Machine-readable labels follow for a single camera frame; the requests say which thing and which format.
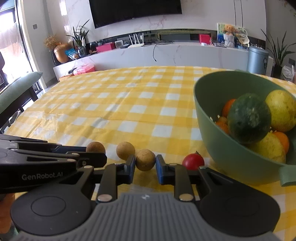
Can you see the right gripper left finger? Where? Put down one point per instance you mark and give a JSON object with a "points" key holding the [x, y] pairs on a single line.
{"points": [[65, 205]]}

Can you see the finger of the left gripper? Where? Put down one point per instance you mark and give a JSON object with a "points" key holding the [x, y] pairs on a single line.
{"points": [[70, 149], [97, 160]]}

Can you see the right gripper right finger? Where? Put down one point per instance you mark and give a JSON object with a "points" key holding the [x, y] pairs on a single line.
{"points": [[227, 205]]}

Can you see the small orange tangerine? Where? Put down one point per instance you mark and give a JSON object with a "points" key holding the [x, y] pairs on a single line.
{"points": [[222, 124]]}

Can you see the dark green round melon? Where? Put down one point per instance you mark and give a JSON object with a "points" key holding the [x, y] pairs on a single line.
{"points": [[249, 119]]}

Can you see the orange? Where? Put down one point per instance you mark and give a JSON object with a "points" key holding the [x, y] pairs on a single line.
{"points": [[227, 106], [283, 139]]}

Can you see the large yellow-green pear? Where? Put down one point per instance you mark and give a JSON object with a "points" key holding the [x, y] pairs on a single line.
{"points": [[282, 107]]}

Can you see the red cherry tomato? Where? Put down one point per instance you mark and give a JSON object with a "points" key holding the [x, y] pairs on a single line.
{"points": [[193, 161]]}

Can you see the green cushioned chair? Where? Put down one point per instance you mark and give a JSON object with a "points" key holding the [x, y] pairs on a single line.
{"points": [[16, 95]]}

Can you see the yellow pear in bowl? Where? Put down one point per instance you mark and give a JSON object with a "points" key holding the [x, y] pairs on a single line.
{"points": [[269, 147]]}

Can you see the pink storage box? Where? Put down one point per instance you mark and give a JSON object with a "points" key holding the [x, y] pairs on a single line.
{"points": [[86, 68]]}

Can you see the yellow checkered tablecloth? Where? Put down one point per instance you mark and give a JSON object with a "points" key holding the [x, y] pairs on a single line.
{"points": [[150, 107]]}

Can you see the orange ceramic vase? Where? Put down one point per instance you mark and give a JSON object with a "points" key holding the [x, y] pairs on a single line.
{"points": [[60, 52]]}

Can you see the pink box on counter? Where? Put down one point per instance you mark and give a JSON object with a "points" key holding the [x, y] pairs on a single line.
{"points": [[105, 47]]}

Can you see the green plastic bowl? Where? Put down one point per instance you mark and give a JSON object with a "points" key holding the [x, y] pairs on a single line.
{"points": [[211, 92]]}

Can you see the white wifi router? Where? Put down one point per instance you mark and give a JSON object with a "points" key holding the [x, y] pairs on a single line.
{"points": [[137, 40]]}

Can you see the black television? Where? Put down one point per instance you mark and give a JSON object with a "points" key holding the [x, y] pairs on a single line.
{"points": [[106, 12]]}

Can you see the grey metal trash bin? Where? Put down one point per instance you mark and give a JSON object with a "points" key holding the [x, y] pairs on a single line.
{"points": [[257, 60]]}

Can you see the potted long-leaf plant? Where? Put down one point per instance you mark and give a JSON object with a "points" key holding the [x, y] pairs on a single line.
{"points": [[279, 51]]}

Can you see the red box on counter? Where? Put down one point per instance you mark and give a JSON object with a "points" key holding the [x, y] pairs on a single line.
{"points": [[205, 39]]}

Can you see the teddy bear toy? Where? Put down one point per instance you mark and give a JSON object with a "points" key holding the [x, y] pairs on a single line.
{"points": [[229, 29]]}

